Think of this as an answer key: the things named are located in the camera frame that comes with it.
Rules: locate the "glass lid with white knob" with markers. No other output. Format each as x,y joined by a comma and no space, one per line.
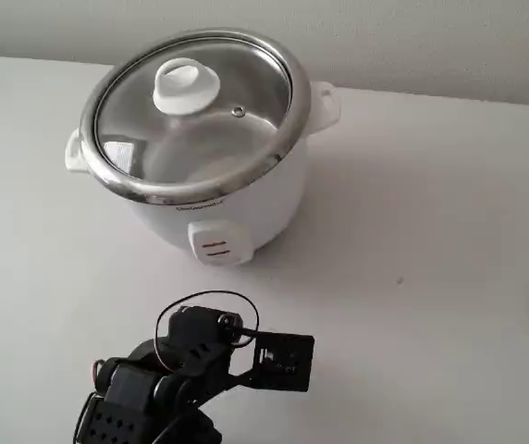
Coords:
183,88

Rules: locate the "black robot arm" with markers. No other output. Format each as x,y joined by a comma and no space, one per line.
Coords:
126,384

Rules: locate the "white electric rice cooker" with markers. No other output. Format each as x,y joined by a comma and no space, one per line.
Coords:
269,208

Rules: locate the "stainless steel inner pot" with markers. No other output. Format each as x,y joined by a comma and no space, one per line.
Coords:
255,88

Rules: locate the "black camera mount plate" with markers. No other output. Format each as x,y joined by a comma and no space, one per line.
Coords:
299,377

